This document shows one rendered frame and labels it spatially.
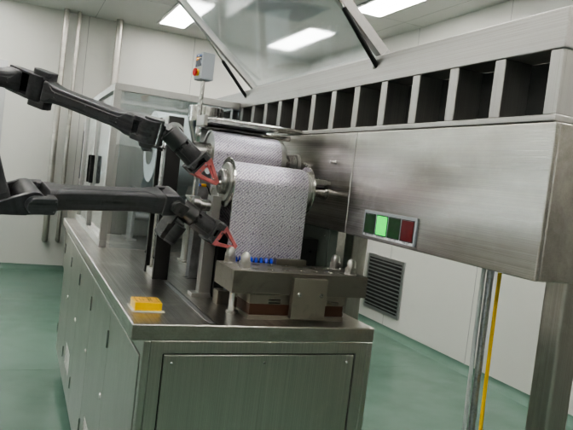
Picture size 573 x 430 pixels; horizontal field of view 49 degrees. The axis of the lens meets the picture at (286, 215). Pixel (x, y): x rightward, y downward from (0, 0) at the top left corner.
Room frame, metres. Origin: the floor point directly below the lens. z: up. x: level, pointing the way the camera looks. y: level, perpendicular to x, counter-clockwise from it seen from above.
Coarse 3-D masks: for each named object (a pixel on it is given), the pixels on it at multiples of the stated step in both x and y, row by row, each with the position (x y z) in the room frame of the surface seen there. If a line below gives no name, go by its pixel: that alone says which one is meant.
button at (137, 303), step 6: (132, 300) 1.61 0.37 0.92; (138, 300) 1.59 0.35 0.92; (144, 300) 1.60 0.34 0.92; (150, 300) 1.61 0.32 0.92; (156, 300) 1.62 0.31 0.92; (132, 306) 1.60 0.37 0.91; (138, 306) 1.58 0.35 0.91; (144, 306) 1.58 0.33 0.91; (150, 306) 1.59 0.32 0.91; (156, 306) 1.59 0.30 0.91
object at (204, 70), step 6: (198, 54) 2.38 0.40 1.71; (204, 54) 2.34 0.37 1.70; (210, 54) 2.35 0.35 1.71; (198, 60) 2.37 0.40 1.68; (204, 60) 2.34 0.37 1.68; (210, 60) 2.35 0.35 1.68; (198, 66) 2.37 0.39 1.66; (204, 66) 2.34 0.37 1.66; (210, 66) 2.35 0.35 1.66; (198, 72) 2.35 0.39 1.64; (204, 72) 2.34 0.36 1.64; (210, 72) 2.35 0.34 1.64; (198, 78) 2.36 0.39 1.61; (204, 78) 2.34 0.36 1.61; (210, 78) 2.35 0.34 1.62
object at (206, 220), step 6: (204, 216) 1.75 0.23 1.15; (198, 222) 1.74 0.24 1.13; (204, 222) 1.74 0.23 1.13; (210, 222) 1.75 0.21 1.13; (216, 222) 1.77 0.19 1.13; (222, 222) 1.74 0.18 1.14; (192, 228) 1.76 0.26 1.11; (198, 228) 1.75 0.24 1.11; (204, 228) 1.75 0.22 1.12; (210, 228) 1.75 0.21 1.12; (216, 228) 1.74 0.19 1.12; (204, 234) 1.76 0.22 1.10; (210, 234) 1.74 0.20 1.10; (210, 240) 1.73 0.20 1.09
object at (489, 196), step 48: (288, 144) 2.31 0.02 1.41; (336, 144) 1.96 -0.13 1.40; (384, 144) 1.70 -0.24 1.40; (432, 144) 1.50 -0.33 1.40; (480, 144) 1.35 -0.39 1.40; (528, 144) 1.22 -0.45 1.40; (336, 192) 1.92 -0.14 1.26; (384, 192) 1.67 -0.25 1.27; (432, 192) 1.48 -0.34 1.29; (480, 192) 1.33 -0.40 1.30; (528, 192) 1.21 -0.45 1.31; (384, 240) 1.65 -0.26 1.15; (432, 240) 1.46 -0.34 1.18; (480, 240) 1.31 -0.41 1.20; (528, 240) 1.19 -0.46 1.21
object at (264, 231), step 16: (240, 208) 1.81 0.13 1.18; (256, 208) 1.83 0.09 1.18; (272, 208) 1.85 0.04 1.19; (288, 208) 1.87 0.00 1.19; (240, 224) 1.81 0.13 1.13; (256, 224) 1.83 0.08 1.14; (272, 224) 1.85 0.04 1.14; (288, 224) 1.87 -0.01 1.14; (240, 240) 1.82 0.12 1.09; (256, 240) 1.84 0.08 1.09; (272, 240) 1.86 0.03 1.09; (288, 240) 1.88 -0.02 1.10; (256, 256) 1.84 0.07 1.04; (272, 256) 1.86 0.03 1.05; (288, 256) 1.88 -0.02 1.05
